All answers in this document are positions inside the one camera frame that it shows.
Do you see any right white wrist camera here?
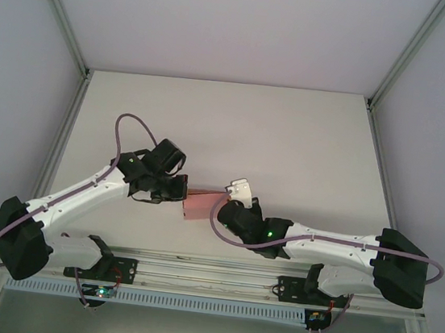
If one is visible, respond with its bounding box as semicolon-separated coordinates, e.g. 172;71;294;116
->
222;176;256;211

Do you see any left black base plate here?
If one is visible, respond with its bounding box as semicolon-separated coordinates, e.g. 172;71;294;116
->
62;250;139;287

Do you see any pink paper box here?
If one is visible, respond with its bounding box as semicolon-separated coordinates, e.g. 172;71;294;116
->
181;185;228;226

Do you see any aluminium mounting rail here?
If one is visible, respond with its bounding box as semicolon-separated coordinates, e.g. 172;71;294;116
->
0;227;432;323

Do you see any left aluminium frame post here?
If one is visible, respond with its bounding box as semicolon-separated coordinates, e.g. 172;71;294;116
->
14;0;102;81

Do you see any aluminium frame post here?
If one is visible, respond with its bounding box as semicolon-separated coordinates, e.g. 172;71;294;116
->
364;0;445;119
14;0;102;81

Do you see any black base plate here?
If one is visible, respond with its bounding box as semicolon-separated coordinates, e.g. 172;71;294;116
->
62;250;139;287
276;274;353;312

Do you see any left red wire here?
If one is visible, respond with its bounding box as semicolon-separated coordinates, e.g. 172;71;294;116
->
110;266;126;290

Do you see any right aluminium frame post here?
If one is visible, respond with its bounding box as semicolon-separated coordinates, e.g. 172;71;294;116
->
364;0;445;119

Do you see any aluminium side rail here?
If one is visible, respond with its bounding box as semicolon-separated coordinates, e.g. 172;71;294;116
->
14;65;94;247
348;106;427;286

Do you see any right aluminium side rail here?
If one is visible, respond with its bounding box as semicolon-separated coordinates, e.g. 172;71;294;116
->
348;106;427;286

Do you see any white slotted cable duct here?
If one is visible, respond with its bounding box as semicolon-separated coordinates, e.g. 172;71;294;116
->
2;273;308;329

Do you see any left green circuit board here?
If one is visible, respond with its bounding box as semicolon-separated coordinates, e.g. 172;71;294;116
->
82;283;118;300

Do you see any left aluminium side rail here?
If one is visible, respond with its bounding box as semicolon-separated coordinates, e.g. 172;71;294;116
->
14;65;94;247

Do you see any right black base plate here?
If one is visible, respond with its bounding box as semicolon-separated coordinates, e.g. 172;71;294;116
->
276;274;353;312

